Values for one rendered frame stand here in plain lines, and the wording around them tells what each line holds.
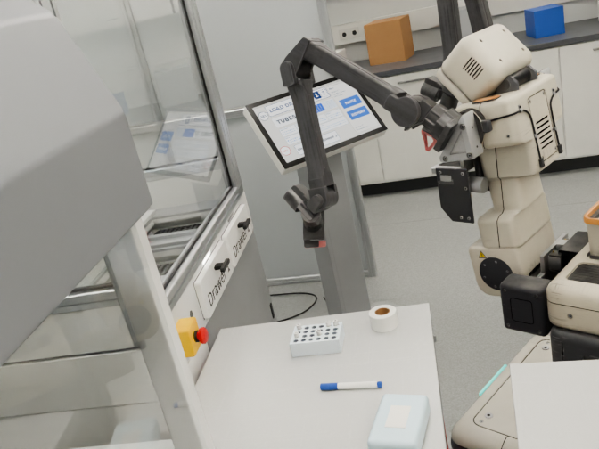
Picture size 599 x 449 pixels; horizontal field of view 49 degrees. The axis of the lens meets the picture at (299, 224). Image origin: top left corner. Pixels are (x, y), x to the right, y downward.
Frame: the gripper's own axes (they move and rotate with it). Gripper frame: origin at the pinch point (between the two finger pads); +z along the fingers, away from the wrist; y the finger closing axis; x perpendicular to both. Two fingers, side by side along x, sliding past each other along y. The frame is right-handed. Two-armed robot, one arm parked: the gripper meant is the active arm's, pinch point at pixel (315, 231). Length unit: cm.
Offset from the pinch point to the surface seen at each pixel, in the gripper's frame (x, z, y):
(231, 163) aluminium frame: -28.7, 4.4, -27.1
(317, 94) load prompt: 0, 39, -69
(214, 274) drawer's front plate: -27.7, -24.1, 18.1
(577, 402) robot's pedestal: 54, -68, 56
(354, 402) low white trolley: 11, -58, 55
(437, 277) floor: 54, 144, -11
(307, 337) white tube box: 0, -41, 39
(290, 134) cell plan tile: -11, 30, -48
